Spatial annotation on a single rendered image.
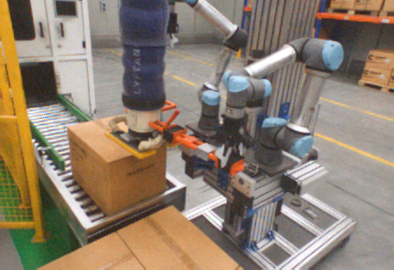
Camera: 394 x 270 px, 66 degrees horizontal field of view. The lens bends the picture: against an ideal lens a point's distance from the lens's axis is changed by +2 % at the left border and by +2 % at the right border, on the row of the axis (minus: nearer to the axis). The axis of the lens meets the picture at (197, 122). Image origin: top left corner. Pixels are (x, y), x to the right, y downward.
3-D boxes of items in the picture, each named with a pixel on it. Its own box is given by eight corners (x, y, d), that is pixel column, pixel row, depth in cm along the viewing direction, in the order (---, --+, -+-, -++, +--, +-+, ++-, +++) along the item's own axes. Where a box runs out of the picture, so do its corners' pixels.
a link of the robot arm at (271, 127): (270, 135, 166) (274, 113, 161) (289, 146, 156) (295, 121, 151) (254, 140, 160) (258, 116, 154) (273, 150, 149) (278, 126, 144)
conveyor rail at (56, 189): (2, 121, 334) (-2, 105, 326) (7, 120, 337) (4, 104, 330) (86, 254, 175) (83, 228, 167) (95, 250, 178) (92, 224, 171)
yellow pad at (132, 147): (104, 135, 167) (103, 127, 165) (120, 131, 174) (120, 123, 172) (140, 159, 145) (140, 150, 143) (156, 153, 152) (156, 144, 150)
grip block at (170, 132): (161, 138, 146) (161, 127, 143) (176, 134, 152) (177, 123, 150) (172, 145, 140) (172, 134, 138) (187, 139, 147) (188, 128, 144)
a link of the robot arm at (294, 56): (297, 31, 146) (218, 69, 128) (317, 33, 138) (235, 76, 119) (298, 54, 152) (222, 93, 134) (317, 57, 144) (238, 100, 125)
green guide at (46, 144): (3, 107, 330) (1, 99, 326) (14, 106, 336) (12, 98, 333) (50, 174, 220) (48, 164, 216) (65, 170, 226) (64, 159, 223)
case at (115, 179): (71, 176, 220) (66, 126, 205) (121, 159, 246) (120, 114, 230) (111, 221, 180) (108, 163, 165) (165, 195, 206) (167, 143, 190)
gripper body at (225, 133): (227, 136, 127) (229, 110, 123) (243, 144, 122) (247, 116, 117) (215, 142, 122) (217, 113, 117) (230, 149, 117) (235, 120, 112)
